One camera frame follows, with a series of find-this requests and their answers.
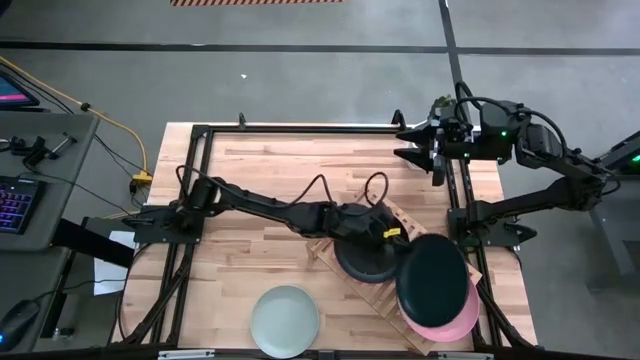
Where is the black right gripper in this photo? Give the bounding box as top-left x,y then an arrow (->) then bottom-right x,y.
392,112 -> 482,188

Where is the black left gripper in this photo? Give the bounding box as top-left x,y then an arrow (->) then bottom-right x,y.
339,202 -> 415,252

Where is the dark charcoal plate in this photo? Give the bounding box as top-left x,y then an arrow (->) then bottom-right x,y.
333,233 -> 401,285

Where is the dark teal plate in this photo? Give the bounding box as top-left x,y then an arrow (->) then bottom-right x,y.
395,233 -> 471,329

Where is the light pink plate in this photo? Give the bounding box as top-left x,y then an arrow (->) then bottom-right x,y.
398,279 -> 481,344

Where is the pale mint plate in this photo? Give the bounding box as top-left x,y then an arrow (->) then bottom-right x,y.
249,284 -> 321,360

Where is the wooden slatted shelf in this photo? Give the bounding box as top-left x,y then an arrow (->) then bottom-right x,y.
306,183 -> 484,357

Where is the dark grey equipment stand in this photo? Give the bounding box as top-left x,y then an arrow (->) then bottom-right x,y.
549,130 -> 640,276

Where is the white paper sheet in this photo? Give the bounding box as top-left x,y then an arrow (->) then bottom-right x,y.
93,230 -> 137,296

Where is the black flat bar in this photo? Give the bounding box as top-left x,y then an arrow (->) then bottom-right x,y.
52,218 -> 137,270

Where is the grey low side desk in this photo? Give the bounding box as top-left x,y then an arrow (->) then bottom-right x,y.
0,245 -> 81,354

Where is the backlit computer keyboard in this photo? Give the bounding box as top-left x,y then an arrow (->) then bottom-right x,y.
0,175 -> 47,235

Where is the computer monitor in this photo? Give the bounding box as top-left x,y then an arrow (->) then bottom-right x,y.
0,69 -> 41,112

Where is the black metal table frame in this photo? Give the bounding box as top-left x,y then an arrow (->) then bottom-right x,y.
107,110 -> 539,360

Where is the silver bracket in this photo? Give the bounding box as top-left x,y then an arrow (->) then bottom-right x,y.
157,349 -> 217,360
436,351 -> 495,360

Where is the yellow cable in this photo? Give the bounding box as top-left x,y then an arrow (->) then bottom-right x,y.
0,55 -> 154,184

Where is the black clamp mount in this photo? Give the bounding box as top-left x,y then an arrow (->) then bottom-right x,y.
7,133 -> 79,169

